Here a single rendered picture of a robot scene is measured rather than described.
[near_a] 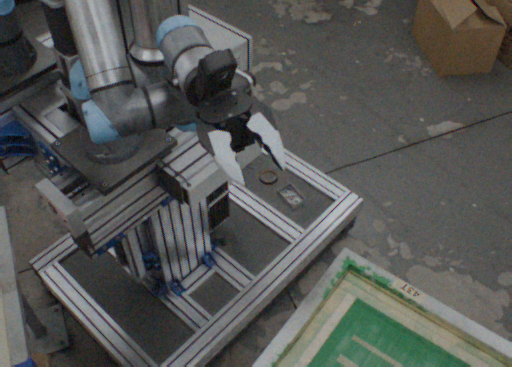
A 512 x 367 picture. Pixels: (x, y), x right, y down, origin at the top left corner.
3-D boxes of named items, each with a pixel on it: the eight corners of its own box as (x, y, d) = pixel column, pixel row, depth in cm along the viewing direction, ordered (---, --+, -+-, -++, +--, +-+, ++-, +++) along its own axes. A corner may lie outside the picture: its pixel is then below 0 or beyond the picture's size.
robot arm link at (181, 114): (148, 118, 98) (139, 69, 90) (205, 101, 101) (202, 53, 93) (160, 146, 93) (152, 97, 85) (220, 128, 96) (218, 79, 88)
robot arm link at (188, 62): (215, 39, 80) (164, 58, 79) (226, 56, 78) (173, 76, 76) (223, 77, 86) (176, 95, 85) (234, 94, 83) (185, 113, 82)
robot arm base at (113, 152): (118, 111, 136) (111, 81, 128) (156, 140, 129) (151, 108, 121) (69, 143, 128) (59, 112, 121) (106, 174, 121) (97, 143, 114)
